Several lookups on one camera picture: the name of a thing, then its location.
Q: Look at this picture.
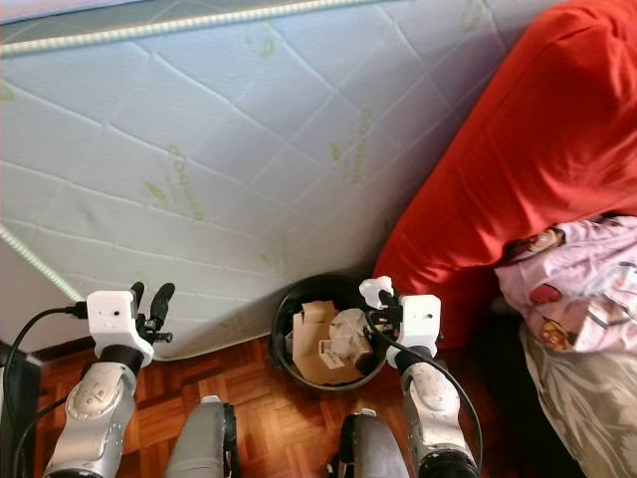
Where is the white wrapper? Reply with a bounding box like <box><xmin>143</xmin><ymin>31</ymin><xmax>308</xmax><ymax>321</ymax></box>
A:
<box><xmin>360</xmin><ymin>276</ymin><xmax>395</xmax><ymax>310</ymax></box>

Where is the pink cartoon print blanket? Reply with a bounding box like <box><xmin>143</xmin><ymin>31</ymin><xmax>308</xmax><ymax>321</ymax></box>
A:
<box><xmin>495</xmin><ymin>214</ymin><xmax>637</xmax><ymax>352</ymax></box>

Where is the crumpled printed paper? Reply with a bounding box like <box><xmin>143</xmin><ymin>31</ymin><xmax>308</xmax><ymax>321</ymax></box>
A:
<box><xmin>326</xmin><ymin>309</ymin><xmax>374</xmax><ymax>371</ymax></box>

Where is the black round trash bin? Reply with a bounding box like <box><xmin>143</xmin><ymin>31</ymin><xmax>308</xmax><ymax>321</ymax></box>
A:
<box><xmin>269</xmin><ymin>273</ymin><xmax>399</xmax><ymax>397</ymax></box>

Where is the grey right robot leg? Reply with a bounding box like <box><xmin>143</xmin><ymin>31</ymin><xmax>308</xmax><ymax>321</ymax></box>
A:
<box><xmin>338</xmin><ymin>408</ymin><xmax>409</xmax><ymax>478</ymax></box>

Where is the dark cabinet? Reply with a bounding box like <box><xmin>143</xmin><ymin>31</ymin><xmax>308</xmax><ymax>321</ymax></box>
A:
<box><xmin>0</xmin><ymin>339</ymin><xmax>43</xmax><ymax>478</ymax></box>

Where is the white quilted mattress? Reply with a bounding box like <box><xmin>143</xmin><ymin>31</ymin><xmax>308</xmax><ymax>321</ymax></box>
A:
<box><xmin>0</xmin><ymin>0</ymin><xmax>573</xmax><ymax>361</ymax></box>

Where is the beige floral bed sheet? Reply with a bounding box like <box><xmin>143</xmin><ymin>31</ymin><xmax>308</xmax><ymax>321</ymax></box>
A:
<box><xmin>518</xmin><ymin>324</ymin><xmax>637</xmax><ymax>478</ymax></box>

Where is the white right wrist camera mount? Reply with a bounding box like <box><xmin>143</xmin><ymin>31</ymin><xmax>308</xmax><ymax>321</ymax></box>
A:
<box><xmin>398</xmin><ymin>295</ymin><xmax>443</xmax><ymax>358</ymax></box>

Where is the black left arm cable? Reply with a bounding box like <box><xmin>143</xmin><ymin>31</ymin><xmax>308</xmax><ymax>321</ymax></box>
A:
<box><xmin>5</xmin><ymin>304</ymin><xmax>89</xmax><ymax>478</ymax></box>

